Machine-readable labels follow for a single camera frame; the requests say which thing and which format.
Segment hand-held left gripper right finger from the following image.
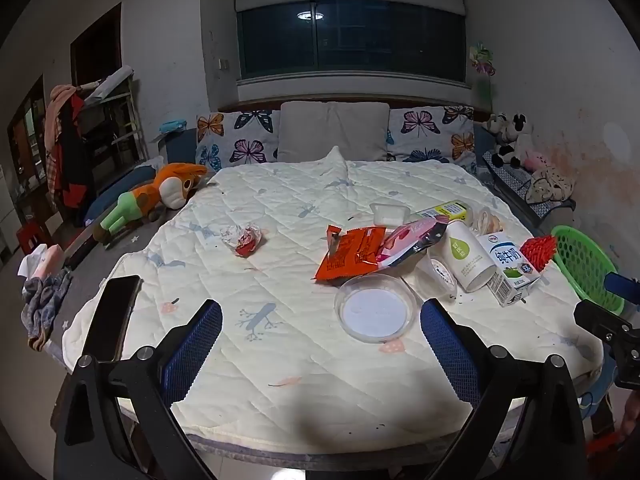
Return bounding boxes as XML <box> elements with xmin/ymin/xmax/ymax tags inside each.
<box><xmin>420</xmin><ymin>299</ymin><xmax>587</xmax><ymax>480</ymax></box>

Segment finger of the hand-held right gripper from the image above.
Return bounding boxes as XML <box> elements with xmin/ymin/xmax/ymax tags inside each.
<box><xmin>604</xmin><ymin>272</ymin><xmax>640</xmax><ymax>307</ymax></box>
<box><xmin>573</xmin><ymin>299</ymin><xmax>640</xmax><ymax>389</ymax></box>

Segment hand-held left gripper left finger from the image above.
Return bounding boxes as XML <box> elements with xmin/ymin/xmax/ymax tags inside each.
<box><xmin>54</xmin><ymin>300</ymin><xmax>224</xmax><ymax>480</ymax></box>

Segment green plastic basket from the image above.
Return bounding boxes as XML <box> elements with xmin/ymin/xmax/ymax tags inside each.
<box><xmin>551</xmin><ymin>225</ymin><xmax>632</xmax><ymax>317</ymax></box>

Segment white paper cup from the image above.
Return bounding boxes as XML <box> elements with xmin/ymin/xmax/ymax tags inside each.
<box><xmin>445</xmin><ymin>220</ymin><xmax>497</xmax><ymax>293</ymax></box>

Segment pink snack bag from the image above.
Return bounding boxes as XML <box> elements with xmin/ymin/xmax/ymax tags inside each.
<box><xmin>375</xmin><ymin>214</ymin><xmax>451</xmax><ymax>268</ymax></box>

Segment clear round plastic lid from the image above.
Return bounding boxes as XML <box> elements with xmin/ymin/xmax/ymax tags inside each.
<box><xmin>334</xmin><ymin>273</ymin><xmax>417</xmax><ymax>345</ymax></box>

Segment black phone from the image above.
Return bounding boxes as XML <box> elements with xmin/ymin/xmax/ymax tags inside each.
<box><xmin>81</xmin><ymin>275</ymin><xmax>142</xmax><ymax>363</ymax></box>

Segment red spiky brush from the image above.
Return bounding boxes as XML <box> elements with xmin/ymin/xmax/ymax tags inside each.
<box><xmin>519</xmin><ymin>235</ymin><xmax>558</xmax><ymax>273</ymax></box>

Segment white blue milk carton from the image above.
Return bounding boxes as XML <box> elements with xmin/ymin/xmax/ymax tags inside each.
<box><xmin>477</xmin><ymin>232</ymin><xmax>542</xmax><ymax>307</ymax></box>

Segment white quilted cover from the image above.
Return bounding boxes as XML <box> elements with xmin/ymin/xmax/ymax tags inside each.
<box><xmin>62</xmin><ymin>146</ymin><xmax>606</xmax><ymax>448</ymax></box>

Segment crumpled red wrapper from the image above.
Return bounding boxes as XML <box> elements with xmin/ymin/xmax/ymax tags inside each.
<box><xmin>221</xmin><ymin>224</ymin><xmax>265</xmax><ymax>258</ymax></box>

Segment spotted beige cloth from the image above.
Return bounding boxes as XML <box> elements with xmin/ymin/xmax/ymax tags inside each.
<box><xmin>525</xmin><ymin>167</ymin><xmax>576</xmax><ymax>206</ymax></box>

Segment clear bag with orange peel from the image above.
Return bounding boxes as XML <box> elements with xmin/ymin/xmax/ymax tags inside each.
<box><xmin>472</xmin><ymin>206</ymin><xmax>502</xmax><ymax>236</ymax></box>

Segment orange snack bag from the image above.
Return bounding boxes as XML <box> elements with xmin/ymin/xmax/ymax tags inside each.
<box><xmin>314</xmin><ymin>225</ymin><xmax>388</xmax><ymax>283</ymax></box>

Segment yellow green packet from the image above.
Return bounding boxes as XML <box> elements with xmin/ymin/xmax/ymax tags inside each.
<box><xmin>416</xmin><ymin>200</ymin><xmax>473</xmax><ymax>226</ymax></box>

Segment small white plastic tray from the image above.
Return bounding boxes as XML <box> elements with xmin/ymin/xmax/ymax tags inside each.
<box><xmin>370</xmin><ymin>203</ymin><xmax>412</xmax><ymax>226</ymax></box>

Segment pink plush toy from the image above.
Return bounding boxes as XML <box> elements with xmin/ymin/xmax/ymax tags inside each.
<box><xmin>522</xmin><ymin>150</ymin><xmax>553</xmax><ymax>174</ymax></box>

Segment grey crumpled cloth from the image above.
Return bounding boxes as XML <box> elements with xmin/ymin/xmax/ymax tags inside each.
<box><xmin>21</xmin><ymin>270</ymin><xmax>73</xmax><ymax>353</ymax></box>

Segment orange monkey plush toy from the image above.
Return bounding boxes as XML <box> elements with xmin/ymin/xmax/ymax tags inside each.
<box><xmin>93</xmin><ymin>162</ymin><xmax>208</xmax><ymax>246</ymax></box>

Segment blue patterned mat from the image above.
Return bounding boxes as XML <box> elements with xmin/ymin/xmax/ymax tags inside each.
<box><xmin>482</xmin><ymin>152</ymin><xmax>576</xmax><ymax>211</ymax></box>

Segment pink white tissue pack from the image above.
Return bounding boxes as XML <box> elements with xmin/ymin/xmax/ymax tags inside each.
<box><xmin>19</xmin><ymin>244</ymin><xmax>65</xmax><ymax>281</ymax></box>

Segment black white cow plush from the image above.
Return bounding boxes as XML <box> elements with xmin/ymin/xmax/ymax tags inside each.
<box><xmin>492</xmin><ymin>113</ymin><xmax>534</xmax><ymax>170</ymax></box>

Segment red plastic stool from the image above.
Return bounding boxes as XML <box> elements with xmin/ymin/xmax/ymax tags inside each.
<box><xmin>17</xmin><ymin>220</ymin><xmax>53</xmax><ymax>256</ymax></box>

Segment blue bench cushion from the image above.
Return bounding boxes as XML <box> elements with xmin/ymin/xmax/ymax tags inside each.
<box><xmin>472</xmin><ymin>124</ymin><xmax>551</xmax><ymax>233</ymax></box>
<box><xmin>82</xmin><ymin>127</ymin><xmax>201</xmax><ymax>226</ymax></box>

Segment butterfly print pillow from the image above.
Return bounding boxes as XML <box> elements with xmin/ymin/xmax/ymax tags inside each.
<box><xmin>195</xmin><ymin>109</ymin><xmax>281</xmax><ymax>173</ymax></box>
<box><xmin>386</xmin><ymin>105</ymin><xmax>478</xmax><ymax>173</ymax></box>

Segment hanging clothes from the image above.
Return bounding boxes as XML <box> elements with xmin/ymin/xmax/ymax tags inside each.
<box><xmin>44</xmin><ymin>85</ymin><xmax>96</xmax><ymax>208</ymax></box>

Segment metal storage rack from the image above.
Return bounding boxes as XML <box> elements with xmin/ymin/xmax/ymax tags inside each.
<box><xmin>75</xmin><ymin>64</ymin><xmax>149</xmax><ymax>171</ymax></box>

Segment grey pillow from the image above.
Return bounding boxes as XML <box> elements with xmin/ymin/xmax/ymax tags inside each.
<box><xmin>276</xmin><ymin>101</ymin><xmax>391</xmax><ymax>163</ymax></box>

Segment dark wooden backrest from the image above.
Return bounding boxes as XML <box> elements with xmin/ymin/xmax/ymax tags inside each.
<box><xmin>217</xmin><ymin>94</ymin><xmax>493</xmax><ymax>123</ymax></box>

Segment dark wooden door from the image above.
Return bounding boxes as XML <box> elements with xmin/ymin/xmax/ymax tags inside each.
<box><xmin>70</xmin><ymin>2</ymin><xmax>123</xmax><ymax>88</ymax></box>

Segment dark window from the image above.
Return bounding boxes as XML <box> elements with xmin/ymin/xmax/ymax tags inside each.
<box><xmin>236</xmin><ymin>0</ymin><xmax>468</xmax><ymax>83</ymax></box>

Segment flower wall decoration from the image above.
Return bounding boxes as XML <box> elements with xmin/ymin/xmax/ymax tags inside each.
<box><xmin>469</xmin><ymin>41</ymin><xmax>497</xmax><ymax>106</ymax></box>

